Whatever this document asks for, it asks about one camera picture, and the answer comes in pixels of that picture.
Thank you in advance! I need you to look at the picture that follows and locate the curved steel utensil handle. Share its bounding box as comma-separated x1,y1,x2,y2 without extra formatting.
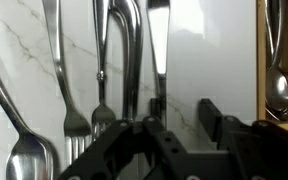
108,0,136,122
130,0,144,119

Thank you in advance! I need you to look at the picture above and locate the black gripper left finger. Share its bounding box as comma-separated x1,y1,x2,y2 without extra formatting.
57,98,192,180

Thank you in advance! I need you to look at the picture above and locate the slim handle steel fork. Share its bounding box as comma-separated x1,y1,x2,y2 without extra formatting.
42,0,92,166

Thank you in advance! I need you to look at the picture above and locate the steel spoon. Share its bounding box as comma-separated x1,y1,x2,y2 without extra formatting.
0,43,60,180
264,0,288,122

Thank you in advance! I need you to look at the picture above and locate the small fork with collar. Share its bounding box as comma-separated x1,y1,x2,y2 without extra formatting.
92,0,117,141

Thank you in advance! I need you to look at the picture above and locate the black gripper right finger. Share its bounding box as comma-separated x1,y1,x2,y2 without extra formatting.
198,98,288,180

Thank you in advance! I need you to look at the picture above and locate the wooden cutlery organizer tray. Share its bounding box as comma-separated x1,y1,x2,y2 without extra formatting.
256,0,288,133

